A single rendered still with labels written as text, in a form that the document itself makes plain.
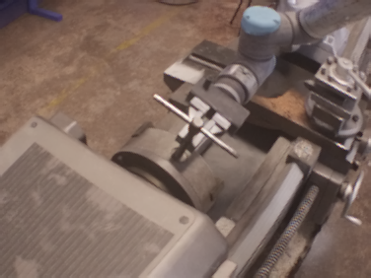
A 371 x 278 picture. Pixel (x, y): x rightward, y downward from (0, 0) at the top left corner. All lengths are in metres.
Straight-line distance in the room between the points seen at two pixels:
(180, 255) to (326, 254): 1.70
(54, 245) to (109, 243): 0.10
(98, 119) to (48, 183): 2.07
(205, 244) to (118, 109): 2.21
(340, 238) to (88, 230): 1.87
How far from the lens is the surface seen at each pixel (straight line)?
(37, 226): 0.73
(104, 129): 2.76
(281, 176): 1.45
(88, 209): 0.73
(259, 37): 1.01
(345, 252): 2.38
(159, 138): 1.00
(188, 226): 0.71
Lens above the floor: 1.93
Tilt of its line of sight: 46 degrees down
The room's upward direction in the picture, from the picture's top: 4 degrees clockwise
